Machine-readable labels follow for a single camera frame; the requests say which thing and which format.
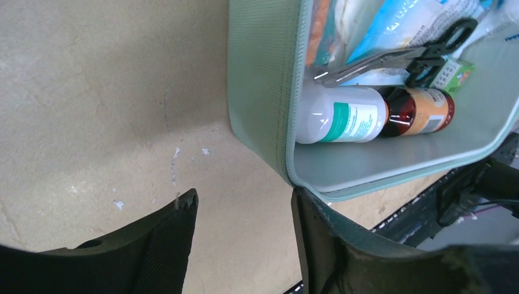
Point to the brown medicine bottle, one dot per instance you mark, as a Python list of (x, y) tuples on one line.
[(415, 111)]

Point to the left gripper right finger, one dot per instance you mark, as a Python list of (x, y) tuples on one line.
[(337, 255)]

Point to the mint green case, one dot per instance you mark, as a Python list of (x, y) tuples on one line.
[(267, 41)]

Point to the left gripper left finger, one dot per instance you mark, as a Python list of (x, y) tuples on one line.
[(149, 255)]

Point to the green pill pack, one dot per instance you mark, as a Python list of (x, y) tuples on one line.
[(452, 75)]

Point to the black handled scissors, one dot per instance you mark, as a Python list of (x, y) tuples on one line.
[(422, 63)]

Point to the blue gauze packet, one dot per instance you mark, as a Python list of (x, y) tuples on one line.
[(401, 24)]

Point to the small white bottle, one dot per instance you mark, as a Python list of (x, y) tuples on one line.
[(346, 114)]

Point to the white gauze bag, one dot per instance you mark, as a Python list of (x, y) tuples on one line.
[(352, 21)]

